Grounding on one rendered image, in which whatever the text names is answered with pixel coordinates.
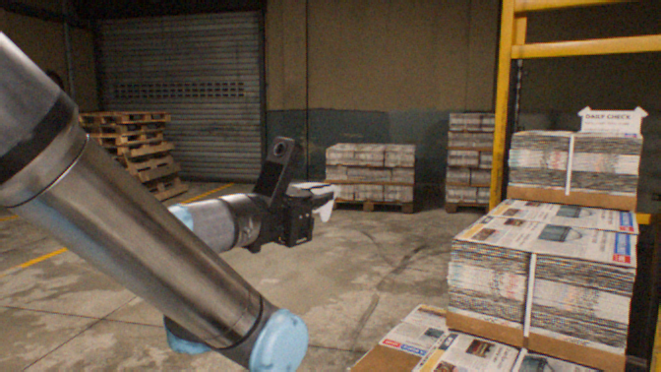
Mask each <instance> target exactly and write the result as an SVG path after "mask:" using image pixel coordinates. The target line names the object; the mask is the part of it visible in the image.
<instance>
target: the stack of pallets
mask: <svg viewBox="0 0 661 372"><path fill-rule="evenodd" d="M134 115H140V119H138V120H134ZM154 115H161V119H160V120H154V119H153V116H154ZM170 115H171V114H170V112H88V113H79V126H80V127H81V128H82V129H83V130H84V127H91V131H85V132H86V133H87V134H88V135H89V136H91V137H92V138H93V139H94V140H95V141H96V142H97V143H98V144H99V145H100V146H101V147H102V148H104V149H105V150H106V151H107V152H109V153H110V154H111V156H112V157H113V158H114V159H116V160H117V161H118V162H119V163H120V164H121V165H122V166H123V167H124V168H125V169H126V170H128V168H129V167H128V165H127V162H126V163H125V160H124V157H123V155H122V153H123V152H126V151H128V150H133V149H139V148H146V147H150V143H153V142H158V145H165V144H167V139H163V137H162V130H165V129H166V128H165V121H171V118H170ZM87 116H93V118H94V120H93V121H90V122H88V118H87ZM112 116H117V120H113V118H112ZM149 124H155V126H156V128H155V129H149V128H148V125H149ZM129 125H135V129H132V130H129ZM107 127H115V129H112V130H107ZM146 134H153V138H152V139H146ZM127 136H132V138H129V139H127ZM106 138H109V139H106ZM132 145H137V146H136V147H131V146H132Z"/></svg>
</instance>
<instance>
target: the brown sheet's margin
mask: <svg viewBox="0 0 661 372"><path fill-rule="evenodd" d="M448 309H449V308H448ZM448 309H447V317H446V327H449V328H452V329H456V330H460V331H463V332H467V333H469V334H474V335H477V336H481V337H485V338H488V339H492V340H495V341H502V342H505V343H510V344H513V345H517V346H520V347H524V348H528V349H531V350H535V351H538V352H542V353H547V354H550V355H554V356H557V357H561V358H563V359H567V360H571V361H574V362H578V363H581V364H586V365H590V366H593V367H597V368H600V369H604V370H607V371H611V372H624V370H625V364H626V357H627V349H625V355H620V354H617V353H612V352H608V351H604V350H600V349H596V348H592V347H588V346H585V345H581V344H576V343H572V342H568V341H561V340H558V339H554V338H550V337H546V336H541V334H539V335H537V333H534V332H530V331H529V332H528V337H525V336H524V330H523V329H519V328H515V327H511V326H508V325H502V324H498V323H494V322H490V321H486V320H482V319H478V318H474V317H471V316H466V315H462V314H458V313H455V312H452V311H449V310H448Z"/></svg>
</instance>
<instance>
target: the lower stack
mask: <svg viewBox="0 0 661 372"><path fill-rule="evenodd" d="M446 317H447V309H443V308H440V307H435V306H430V305H425V304H420V305H419V306H417V307H416V308H415V309H414V310H413V311H412V312H411V313H409V315H408V316H407V317H406V318H405V319H404V320H400V324H399V325H397V326H396V327H395V328H394V329H392V330H391V331H390V332H389V333H388V334H387V335H385V336H384V337H383V338H382V339H381V340H380V342H379V343H378V344H379V345H382V346H385V347H389V348H391V349H394V350H397V351H400V352H404V353H407V354H409V355H412V356H416V357H420V358H424V356H425V355H426V354H427V353H428V351H429V350H430V349H431V347H432V346H433V344H434V343H435V342H436V341H437V340H438V338H439V337H441V336H442V335H443V334H444V333H445V332H446V331H448V327H446ZM401 322H402V323H401Z"/></svg>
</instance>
